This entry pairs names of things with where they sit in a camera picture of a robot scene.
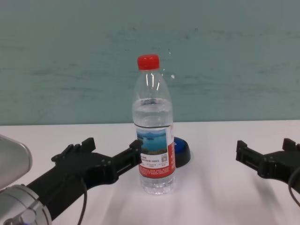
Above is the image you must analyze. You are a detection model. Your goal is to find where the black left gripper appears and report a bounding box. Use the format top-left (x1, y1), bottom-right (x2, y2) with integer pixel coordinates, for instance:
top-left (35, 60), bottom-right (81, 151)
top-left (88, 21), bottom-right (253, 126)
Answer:
top-left (25, 137), bottom-right (143, 221)

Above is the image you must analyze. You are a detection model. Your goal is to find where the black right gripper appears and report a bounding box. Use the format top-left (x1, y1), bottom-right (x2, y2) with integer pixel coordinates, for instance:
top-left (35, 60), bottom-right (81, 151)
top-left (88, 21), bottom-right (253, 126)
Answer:
top-left (235, 138), bottom-right (300, 186)

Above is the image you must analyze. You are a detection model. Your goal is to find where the blue push button black base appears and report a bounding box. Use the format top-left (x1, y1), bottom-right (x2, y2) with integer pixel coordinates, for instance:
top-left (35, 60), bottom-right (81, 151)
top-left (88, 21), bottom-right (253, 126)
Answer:
top-left (172, 136), bottom-right (192, 168)

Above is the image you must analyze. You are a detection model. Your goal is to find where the clear water bottle red cap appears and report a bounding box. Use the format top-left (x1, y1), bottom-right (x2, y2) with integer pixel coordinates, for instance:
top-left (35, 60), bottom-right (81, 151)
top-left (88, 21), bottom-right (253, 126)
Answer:
top-left (131, 54), bottom-right (177, 195)

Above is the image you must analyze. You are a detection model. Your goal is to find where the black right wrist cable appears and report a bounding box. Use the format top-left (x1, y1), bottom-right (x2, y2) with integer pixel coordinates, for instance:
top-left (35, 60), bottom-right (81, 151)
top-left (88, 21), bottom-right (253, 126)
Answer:
top-left (288, 167), bottom-right (300, 207)

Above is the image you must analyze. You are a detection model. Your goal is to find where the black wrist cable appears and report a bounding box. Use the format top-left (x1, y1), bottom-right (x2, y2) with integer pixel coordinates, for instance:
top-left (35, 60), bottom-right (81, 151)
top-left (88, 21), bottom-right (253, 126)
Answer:
top-left (288, 167), bottom-right (300, 207)
top-left (76, 177), bottom-right (89, 225)

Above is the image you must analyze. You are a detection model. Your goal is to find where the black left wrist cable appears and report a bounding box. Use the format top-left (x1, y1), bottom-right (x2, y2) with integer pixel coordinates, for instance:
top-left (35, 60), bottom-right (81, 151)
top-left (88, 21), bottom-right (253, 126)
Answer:
top-left (76, 177), bottom-right (89, 225)

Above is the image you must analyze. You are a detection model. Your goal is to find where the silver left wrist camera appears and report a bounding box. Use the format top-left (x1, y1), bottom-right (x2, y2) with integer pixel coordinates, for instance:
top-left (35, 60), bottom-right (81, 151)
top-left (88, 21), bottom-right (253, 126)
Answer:
top-left (0, 134), bottom-right (33, 189)

